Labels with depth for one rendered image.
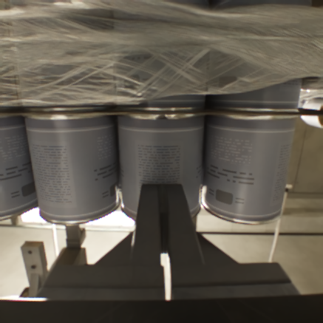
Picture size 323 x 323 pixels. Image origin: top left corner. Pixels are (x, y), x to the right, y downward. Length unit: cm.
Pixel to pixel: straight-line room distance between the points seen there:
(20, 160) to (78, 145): 6
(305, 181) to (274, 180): 344
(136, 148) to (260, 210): 10
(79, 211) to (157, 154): 7
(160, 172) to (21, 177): 11
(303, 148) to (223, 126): 329
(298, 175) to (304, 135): 54
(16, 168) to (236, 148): 16
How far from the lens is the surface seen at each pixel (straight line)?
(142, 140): 15
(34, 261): 37
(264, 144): 17
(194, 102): 16
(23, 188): 21
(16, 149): 20
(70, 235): 50
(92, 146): 17
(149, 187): 15
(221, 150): 17
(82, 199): 18
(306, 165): 354
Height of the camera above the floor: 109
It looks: 16 degrees up
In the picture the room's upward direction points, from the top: 178 degrees counter-clockwise
